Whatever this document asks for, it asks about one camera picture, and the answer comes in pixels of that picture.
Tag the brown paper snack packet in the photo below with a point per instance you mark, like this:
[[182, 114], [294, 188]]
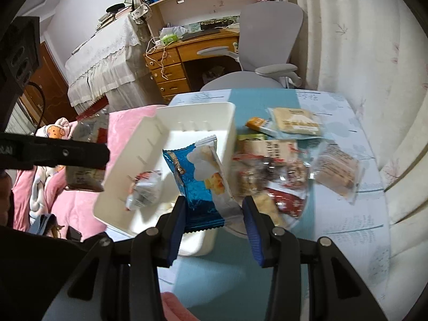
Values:
[[264, 148]]

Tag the grey office chair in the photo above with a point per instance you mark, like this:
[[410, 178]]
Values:
[[267, 33]]

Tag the round white leaf print mat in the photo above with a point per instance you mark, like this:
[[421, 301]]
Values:
[[235, 231]]

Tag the small brown snack packet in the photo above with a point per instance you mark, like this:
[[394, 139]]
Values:
[[83, 179]]

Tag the stack of books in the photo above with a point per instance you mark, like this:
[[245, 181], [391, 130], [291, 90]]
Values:
[[110, 18]]

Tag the blue snack packet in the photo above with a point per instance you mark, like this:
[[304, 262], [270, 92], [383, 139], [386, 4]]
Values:
[[200, 187]]

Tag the pink blanket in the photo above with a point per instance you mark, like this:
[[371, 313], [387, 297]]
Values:
[[123, 123]]

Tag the green tissue pack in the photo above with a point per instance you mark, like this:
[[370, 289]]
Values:
[[169, 39]]

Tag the red and white snack packet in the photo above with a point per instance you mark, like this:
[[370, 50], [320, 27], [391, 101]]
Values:
[[143, 189]]

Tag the black hat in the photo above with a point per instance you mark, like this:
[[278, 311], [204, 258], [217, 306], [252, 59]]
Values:
[[115, 7]]

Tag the yellowish snack packet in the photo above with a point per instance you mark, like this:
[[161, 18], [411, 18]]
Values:
[[267, 207]]

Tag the orange oat bar packet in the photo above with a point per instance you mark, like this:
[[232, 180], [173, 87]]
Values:
[[257, 123]]

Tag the clear bread packet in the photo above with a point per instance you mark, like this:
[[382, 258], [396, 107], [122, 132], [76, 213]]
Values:
[[297, 123]]

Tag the clear nut snack packet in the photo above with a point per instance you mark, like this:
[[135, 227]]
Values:
[[267, 174]]

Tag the wooden desk with drawers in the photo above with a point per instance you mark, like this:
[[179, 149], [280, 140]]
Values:
[[170, 70]]

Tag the white plastic bag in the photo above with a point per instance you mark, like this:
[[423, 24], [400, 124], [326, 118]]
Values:
[[177, 30]]

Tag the pale clear snack packet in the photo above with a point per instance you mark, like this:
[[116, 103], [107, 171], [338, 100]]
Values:
[[337, 170]]

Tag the cartoon printed cloth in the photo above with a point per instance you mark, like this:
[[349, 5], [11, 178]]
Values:
[[53, 130]]

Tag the floral fabric bag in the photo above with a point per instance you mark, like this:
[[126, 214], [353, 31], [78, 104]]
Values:
[[142, 13]]

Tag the brown wooden door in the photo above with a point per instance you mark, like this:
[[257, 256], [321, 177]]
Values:
[[50, 83]]

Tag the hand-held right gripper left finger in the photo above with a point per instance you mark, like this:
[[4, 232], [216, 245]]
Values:
[[178, 234]]

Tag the cream curtain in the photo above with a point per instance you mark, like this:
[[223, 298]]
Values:
[[367, 57]]

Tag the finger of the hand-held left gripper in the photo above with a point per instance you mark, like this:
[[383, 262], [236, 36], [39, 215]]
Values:
[[83, 155]]

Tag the white plastic bin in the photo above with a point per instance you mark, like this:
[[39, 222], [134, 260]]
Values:
[[143, 153]]

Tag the black keyboard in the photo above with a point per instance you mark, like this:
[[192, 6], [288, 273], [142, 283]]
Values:
[[200, 34]]

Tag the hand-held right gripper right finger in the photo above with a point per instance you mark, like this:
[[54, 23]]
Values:
[[253, 237]]

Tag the green snack packet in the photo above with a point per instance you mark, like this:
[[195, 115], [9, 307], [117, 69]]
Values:
[[250, 137]]

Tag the white lace cover cloth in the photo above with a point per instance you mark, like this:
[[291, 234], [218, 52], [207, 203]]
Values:
[[100, 57]]

